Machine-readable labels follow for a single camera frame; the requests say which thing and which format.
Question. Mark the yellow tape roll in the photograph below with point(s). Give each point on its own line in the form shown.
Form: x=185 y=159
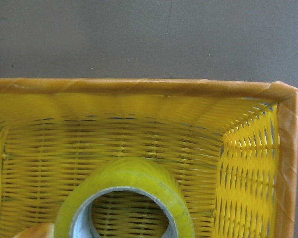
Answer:
x=138 y=175

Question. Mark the toy croissant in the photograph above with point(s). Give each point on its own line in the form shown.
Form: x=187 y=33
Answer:
x=43 y=230

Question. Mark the yellow plastic woven basket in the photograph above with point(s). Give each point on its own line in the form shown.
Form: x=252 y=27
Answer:
x=232 y=146

